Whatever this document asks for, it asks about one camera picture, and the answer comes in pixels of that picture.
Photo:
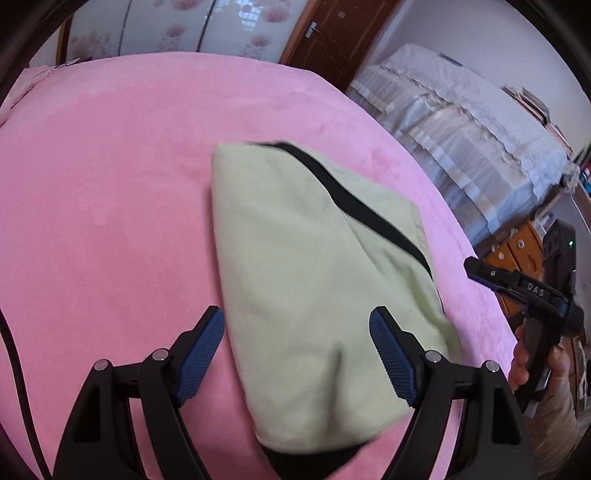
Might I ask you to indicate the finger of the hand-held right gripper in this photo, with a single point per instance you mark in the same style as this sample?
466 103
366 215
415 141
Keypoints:
489 274

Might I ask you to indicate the floral sliding door wardrobe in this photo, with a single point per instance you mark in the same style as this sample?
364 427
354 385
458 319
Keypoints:
184 27

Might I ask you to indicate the pink striped pillow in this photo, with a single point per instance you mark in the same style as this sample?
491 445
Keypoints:
32 74

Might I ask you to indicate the person's right forearm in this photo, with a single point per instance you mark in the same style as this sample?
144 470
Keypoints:
554 438

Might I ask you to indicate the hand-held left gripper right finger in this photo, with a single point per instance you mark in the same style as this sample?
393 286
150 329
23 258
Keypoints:
392 360

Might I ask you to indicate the green and black hooded jacket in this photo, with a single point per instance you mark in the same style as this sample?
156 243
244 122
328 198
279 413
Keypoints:
300 277

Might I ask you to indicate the pink bed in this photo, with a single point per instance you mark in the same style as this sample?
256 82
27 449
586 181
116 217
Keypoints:
115 184

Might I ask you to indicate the white lace covered furniture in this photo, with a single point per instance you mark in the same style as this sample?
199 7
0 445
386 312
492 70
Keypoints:
461 138

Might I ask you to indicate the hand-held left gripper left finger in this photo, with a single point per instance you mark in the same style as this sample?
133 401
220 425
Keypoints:
203 355

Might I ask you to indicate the brown wooden door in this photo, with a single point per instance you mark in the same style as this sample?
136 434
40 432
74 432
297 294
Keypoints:
332 41

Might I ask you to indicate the person's right hand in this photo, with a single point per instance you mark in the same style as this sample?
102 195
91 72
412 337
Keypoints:
517 364

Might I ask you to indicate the wooden drawer cabinet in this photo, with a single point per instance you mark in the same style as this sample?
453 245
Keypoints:
512 254

